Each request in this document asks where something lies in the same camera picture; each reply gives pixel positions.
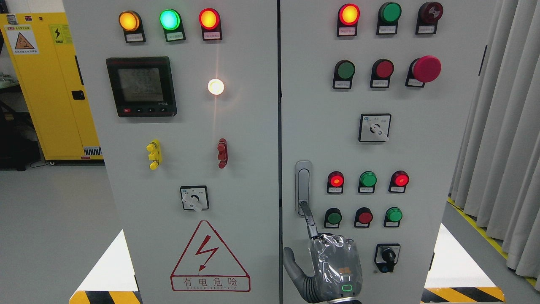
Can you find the black digital power meter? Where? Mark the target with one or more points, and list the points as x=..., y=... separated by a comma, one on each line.
x=142, y=86

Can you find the red electrical danger sign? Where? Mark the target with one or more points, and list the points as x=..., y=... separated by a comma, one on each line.
x=208, y=265

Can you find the red lit indicator middle right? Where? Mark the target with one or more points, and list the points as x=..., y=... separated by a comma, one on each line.
x=398, y=182

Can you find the red emergency stop button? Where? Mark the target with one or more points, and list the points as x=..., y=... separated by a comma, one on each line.
x=423, y=70

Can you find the green indicator middle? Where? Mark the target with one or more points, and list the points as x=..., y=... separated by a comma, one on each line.
x=367, y=182

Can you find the red-orange indicator light left door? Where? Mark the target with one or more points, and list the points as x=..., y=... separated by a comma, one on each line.
x=210, y=23

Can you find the black key selector switch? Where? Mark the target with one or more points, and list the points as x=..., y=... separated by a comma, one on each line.
x=386, y=256

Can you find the grey curtain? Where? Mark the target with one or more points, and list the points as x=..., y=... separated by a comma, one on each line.
x=497, y=176

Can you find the amber indicator light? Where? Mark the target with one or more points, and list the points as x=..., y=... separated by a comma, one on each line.
x=132, y=26

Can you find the dark red buzzer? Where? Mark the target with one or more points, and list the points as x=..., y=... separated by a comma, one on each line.
x=427, y=18

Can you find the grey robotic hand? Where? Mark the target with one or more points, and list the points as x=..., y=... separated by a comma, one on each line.
x=329, y=261

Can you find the grey cabinet door handle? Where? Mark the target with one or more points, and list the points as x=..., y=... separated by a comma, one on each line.
x=302, y=184

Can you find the red push button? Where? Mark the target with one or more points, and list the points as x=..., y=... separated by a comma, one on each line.
x=382, y=70
x=363, y=218

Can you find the right cabinet door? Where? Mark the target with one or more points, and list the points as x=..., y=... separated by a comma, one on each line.
x=375, y=96

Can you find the green push button upper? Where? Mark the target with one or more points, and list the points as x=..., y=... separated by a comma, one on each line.
x=343, y=75

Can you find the cabinet door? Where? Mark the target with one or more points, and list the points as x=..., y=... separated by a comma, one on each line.
x=375, y=96
x=243, y=197

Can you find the yellow terminal connector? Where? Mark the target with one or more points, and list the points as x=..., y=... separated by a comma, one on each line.
x=155, y=155

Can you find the left cabinet door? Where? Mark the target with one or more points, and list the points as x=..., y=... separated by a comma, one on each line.
x=243, y=197

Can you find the red lit indicator middle left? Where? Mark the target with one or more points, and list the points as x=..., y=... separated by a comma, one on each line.
x=335, y=183

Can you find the top red lit indicator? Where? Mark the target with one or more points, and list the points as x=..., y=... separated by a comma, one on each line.
x=347, y=20

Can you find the green push button lower right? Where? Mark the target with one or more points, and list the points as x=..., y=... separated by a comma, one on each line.
x=393, y=217

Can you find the red push button upper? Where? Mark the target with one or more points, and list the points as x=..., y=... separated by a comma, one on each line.
x=382, y=70

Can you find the red lit indicator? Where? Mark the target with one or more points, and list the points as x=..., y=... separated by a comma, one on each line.
x=347, y=20
x=335, y=183
x=398, y=182

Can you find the red terminal connector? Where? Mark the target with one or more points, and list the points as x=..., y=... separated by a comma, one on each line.
x=222, y=153

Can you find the yellow safety cabinet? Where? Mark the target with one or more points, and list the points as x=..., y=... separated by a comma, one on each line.
x=44, y=56

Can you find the green lit indicator light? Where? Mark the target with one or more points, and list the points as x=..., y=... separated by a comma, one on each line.
x=172, y=25

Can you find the top green indicator light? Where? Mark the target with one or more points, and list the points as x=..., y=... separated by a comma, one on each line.
x=388, y=18

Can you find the white lit indicator light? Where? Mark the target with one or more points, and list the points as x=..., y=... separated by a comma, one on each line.
x=216, y=86

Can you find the green push button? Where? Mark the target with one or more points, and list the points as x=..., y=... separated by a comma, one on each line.
x=332, y=218
x=343, y=75
x=393, y=217

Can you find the red push button lower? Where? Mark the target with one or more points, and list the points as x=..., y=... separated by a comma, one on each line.
x=363, y=218

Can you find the left door selector switch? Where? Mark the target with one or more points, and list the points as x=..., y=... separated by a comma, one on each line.
x=194, y=197

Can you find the green push button lower left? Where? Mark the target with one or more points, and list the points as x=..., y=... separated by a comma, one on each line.
x=332, y=218

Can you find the upper right selector switch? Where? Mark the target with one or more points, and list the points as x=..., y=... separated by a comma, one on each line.
x=374, y=128

